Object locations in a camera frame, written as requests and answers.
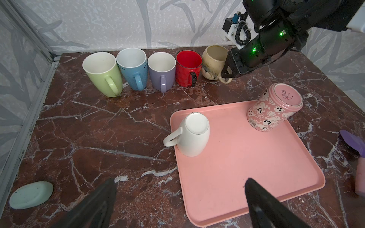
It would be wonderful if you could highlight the light green ceramic mug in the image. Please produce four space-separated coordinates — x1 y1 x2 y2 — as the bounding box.
82 52 123 97

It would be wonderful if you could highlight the red mug black handle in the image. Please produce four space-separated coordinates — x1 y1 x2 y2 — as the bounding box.
175 50 202 87

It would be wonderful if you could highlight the white ceramic mug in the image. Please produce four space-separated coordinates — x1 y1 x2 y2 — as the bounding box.
163 112 211 157

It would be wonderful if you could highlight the blue polka dot mug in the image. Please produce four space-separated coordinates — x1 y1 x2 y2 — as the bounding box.
116 48 148 91

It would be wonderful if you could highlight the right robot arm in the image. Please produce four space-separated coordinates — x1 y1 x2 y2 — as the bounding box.
221 1 365 78

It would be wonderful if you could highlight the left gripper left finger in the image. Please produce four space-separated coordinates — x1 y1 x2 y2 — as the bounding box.
52 178 117 228

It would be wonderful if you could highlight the pale green soap-shaped object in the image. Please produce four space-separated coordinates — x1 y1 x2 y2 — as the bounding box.
9 181 54 210

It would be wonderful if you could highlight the lavender ceramic mug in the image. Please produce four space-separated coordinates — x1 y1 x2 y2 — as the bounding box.
147 52 176 93

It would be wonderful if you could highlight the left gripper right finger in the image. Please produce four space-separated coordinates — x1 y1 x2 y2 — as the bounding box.
245 178 309 228

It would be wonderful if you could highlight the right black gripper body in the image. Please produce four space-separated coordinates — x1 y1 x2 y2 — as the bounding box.
226 19 309 78

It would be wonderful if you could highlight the cream speckled squat mug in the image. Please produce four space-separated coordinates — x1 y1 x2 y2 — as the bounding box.
201 45 232 84

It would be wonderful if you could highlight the pink plastic tray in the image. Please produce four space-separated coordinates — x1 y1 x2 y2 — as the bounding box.
175 101 326 227

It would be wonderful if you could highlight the pink ghost pattern mug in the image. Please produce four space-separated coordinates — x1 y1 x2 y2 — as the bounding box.
247 83 303 132

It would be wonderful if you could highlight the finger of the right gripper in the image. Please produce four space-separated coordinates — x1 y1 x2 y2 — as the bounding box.
221 64 232 78

